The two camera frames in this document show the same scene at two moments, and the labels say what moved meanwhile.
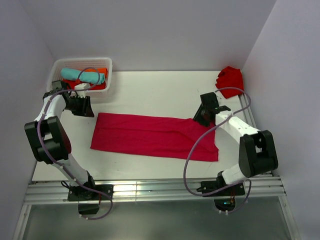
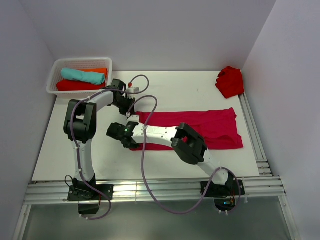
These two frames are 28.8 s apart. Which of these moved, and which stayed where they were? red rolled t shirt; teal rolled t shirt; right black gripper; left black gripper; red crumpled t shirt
Moved: left black gripper; right black gripper
Stayed: teal rolled t shirt; red rolled t shirt; red crumpled t shirt
